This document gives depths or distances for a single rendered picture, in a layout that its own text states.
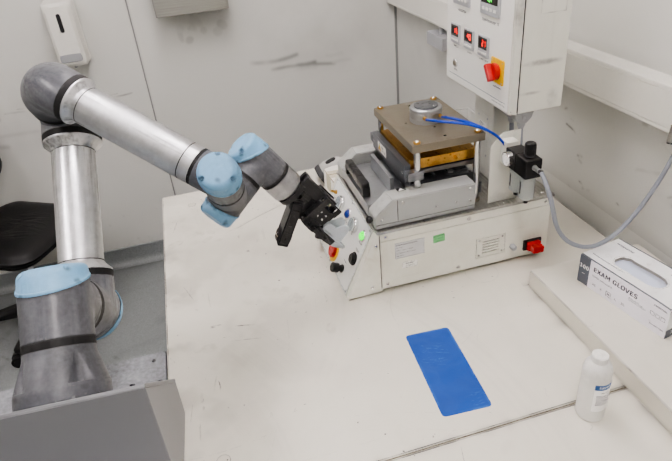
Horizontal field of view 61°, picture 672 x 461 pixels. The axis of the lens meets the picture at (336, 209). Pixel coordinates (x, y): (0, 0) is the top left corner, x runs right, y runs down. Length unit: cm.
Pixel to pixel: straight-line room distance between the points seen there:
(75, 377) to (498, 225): 98
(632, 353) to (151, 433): 89
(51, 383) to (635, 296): 110
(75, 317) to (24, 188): 200
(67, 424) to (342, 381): 53
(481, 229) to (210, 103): 170
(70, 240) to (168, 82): 165
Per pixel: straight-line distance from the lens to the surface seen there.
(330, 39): 284
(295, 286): 148
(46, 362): 104
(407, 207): 133
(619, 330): 133
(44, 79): 120
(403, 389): 121
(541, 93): 137
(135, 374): 136
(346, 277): 143
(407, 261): 140
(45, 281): 106
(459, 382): 122
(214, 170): 104
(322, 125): 295
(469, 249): 146
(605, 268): 137
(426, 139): 133
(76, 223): 123
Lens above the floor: 164
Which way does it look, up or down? 30 degrees down
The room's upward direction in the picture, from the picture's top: 5 degrees counter-clockwise
